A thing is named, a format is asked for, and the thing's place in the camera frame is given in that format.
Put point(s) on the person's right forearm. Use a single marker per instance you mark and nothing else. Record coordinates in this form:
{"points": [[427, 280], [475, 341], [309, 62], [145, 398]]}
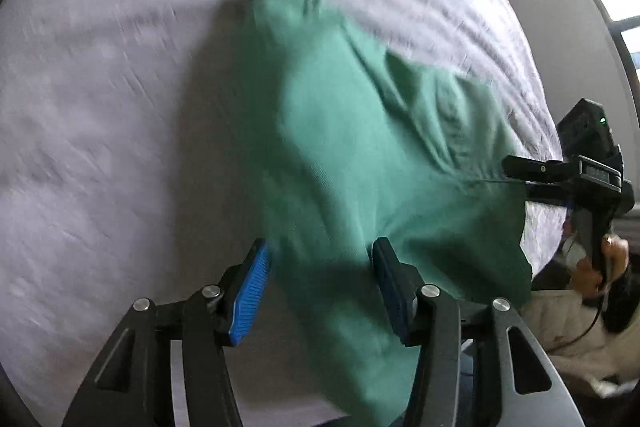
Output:
{"points": [[622, 307]]}

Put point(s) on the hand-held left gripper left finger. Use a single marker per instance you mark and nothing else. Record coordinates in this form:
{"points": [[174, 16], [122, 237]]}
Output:
{"points": [[250, 292]]}

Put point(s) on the bed with lavender blanket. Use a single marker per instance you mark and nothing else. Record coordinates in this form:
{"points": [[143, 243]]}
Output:
{"points": [[100, 107]]}

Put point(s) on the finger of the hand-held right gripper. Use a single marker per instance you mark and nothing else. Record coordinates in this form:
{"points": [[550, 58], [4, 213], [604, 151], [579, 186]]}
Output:
{"points": [[540, 169], [547, 197]]}

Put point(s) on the person's right hand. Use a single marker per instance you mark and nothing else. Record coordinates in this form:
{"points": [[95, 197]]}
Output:
{"points": [[619, 252]]}

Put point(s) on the green button shirt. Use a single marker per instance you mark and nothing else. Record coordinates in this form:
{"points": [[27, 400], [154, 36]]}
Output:
{"points": [[350, 157]]}

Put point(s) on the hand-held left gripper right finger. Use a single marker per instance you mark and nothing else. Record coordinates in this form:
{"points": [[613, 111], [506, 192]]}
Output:
{"points": [[389, 279]]}

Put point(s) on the white puffer jacket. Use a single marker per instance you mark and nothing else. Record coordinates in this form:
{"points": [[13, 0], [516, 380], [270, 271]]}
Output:
{"points": [[560, 322]]}

